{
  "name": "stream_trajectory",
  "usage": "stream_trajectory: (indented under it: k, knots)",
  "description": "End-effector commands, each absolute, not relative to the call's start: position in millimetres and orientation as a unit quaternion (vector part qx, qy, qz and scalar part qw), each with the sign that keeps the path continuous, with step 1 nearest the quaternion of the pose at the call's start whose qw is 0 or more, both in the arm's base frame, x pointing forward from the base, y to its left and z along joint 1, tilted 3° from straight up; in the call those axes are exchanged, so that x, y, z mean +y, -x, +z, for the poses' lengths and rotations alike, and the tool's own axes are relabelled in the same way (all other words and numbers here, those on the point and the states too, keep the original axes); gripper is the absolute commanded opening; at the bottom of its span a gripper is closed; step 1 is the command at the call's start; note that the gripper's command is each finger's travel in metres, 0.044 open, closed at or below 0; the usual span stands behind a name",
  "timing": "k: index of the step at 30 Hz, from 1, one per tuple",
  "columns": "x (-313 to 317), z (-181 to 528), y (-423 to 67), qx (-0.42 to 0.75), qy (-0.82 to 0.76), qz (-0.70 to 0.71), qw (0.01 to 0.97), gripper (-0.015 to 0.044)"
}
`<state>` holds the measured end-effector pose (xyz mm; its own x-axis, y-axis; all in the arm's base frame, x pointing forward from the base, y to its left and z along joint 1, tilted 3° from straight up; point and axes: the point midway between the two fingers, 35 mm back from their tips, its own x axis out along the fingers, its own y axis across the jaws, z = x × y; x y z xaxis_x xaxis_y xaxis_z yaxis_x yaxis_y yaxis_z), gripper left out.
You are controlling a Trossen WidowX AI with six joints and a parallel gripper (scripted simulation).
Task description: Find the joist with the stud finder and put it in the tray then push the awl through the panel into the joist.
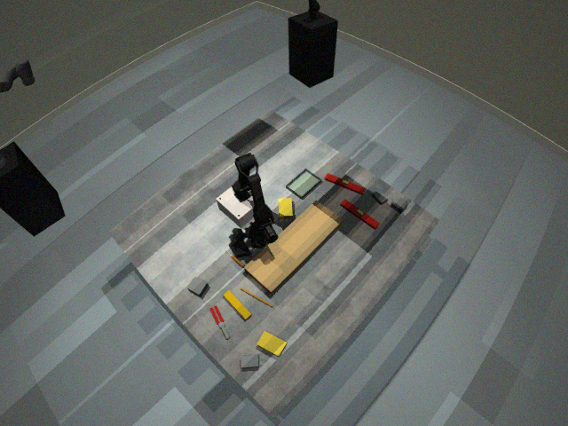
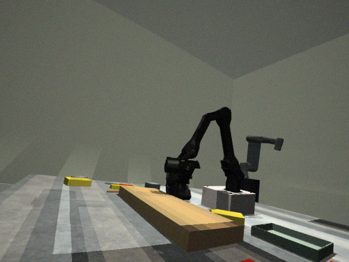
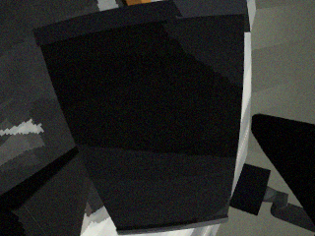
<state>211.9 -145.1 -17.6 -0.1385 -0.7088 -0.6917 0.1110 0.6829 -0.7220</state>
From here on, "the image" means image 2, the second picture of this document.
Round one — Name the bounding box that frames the tan wooden floor panel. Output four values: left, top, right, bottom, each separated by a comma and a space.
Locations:
118, 186, 245, 253

